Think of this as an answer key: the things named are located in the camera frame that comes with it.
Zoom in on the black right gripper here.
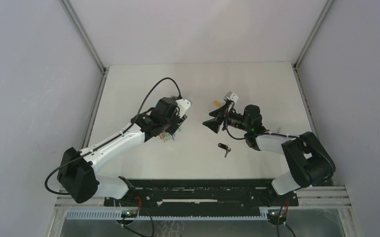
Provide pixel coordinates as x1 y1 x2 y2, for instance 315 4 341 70
203 102 250 133

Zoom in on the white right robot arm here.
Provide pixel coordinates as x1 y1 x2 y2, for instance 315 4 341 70
202 101 336 205

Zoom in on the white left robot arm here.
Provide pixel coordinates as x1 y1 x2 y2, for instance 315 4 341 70
57 97 192 206

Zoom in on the yellow tagged key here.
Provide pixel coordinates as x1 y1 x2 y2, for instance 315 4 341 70
213 100 222 107

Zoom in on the black tagged key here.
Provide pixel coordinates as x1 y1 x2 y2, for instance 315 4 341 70
218 143 231 158

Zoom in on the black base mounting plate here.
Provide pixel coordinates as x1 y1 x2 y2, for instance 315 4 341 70
71 178 336 217

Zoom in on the left green led board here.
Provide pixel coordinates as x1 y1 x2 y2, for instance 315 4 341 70
121 210 138 218

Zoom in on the green led board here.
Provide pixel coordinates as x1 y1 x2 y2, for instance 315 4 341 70
267 210 288 220
121 210 138 218

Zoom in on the right green led board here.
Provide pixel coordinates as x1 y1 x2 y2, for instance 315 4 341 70
267 210 288 220

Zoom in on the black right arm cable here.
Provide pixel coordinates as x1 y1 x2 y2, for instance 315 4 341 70
222 101 248 141

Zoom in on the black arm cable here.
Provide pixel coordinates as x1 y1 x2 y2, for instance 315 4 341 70
44 77 183 196
222 101 248 141

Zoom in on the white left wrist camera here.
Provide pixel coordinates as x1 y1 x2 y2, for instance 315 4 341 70
175 98 191 118

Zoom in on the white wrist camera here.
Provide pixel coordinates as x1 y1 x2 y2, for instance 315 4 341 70
175 98 191 118
223 91 239 103

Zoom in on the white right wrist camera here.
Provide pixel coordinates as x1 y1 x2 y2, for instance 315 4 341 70
223 91 239 103

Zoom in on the left aluminium table rail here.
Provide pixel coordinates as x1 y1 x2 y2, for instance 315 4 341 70
68 70 109 187

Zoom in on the aluminium table rail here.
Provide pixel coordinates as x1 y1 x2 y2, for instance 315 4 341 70
68 70 109 187
293 67 335 184

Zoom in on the right aluminium table rail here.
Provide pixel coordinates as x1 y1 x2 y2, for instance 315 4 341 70
293 67 335 184

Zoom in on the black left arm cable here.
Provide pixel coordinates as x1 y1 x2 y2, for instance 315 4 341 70
44 77 183 196

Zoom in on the white comb cable duct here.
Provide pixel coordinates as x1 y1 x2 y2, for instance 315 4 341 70
65 210 269 220

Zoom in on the left aluminium frame post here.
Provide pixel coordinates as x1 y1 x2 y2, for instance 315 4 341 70
59 0 106 74

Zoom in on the aluminium frame post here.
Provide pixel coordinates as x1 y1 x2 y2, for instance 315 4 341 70
293 0 336 71
59 0 106 74

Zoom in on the right aluminium frame post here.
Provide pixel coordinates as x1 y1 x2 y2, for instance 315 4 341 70
293 0 336 71

